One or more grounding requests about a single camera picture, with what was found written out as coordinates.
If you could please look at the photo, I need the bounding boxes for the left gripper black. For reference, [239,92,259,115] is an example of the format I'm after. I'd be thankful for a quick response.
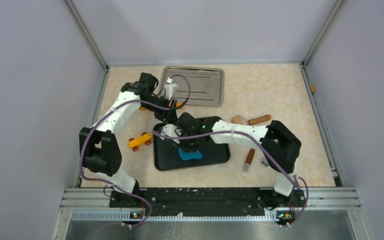
[141,94,177,124]

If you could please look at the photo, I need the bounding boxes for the blue dough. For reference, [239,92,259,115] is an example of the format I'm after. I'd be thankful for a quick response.
[178,148,203,161]

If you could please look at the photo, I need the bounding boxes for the black baking tray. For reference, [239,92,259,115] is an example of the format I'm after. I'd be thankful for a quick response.
[153,112,231,171]

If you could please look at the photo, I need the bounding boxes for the wooden rolling pin roller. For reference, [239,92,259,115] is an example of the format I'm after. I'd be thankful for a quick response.
[231,114,272,126]

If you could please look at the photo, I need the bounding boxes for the metal scraper wooden handle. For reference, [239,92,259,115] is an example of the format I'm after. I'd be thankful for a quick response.
[242,148,255,172]

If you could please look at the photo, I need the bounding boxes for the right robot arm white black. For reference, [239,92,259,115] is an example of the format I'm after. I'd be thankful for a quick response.
[162,113,302,206]

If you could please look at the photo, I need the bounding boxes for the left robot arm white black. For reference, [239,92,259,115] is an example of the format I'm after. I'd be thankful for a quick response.
[79,72,180,207]

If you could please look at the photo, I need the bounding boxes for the yellow toy car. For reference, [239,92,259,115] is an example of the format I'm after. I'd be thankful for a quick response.
[128,132,153,152]

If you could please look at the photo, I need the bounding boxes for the silver metal tray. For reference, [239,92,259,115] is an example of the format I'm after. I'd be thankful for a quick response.
[160,66,225,107]

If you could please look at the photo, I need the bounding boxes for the grey dumbbell-shaped tool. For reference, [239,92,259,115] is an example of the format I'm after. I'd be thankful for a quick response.
[261,158,269,167]

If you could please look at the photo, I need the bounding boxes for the small wooden cork piece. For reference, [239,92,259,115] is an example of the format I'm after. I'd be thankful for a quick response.
[309,84,317,94]

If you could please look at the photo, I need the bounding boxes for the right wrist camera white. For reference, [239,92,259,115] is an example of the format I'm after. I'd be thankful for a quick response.
[160,124,182,143]

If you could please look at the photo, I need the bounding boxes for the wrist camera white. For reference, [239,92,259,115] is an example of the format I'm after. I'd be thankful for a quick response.
[160,124,182,143]
[163,77,180,100]

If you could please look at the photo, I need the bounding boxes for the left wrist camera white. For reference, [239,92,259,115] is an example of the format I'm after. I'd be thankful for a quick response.
[163,77,180,100]

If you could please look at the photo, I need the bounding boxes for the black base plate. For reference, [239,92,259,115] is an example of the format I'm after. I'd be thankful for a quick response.
[109,187,305,217]

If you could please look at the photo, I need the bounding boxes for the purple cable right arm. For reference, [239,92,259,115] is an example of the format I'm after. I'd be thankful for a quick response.
[151,129,309,228]

